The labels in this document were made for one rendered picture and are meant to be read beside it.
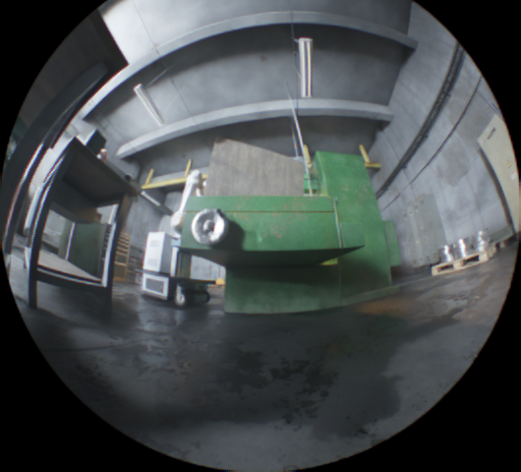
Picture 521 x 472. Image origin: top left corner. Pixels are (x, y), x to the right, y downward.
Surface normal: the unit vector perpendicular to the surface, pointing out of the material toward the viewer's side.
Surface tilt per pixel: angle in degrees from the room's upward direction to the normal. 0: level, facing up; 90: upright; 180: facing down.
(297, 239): 90
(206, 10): 180
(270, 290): 90
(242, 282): 90
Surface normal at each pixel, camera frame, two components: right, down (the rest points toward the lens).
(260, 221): -0.01, -0.40
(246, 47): 0.00, 0.91
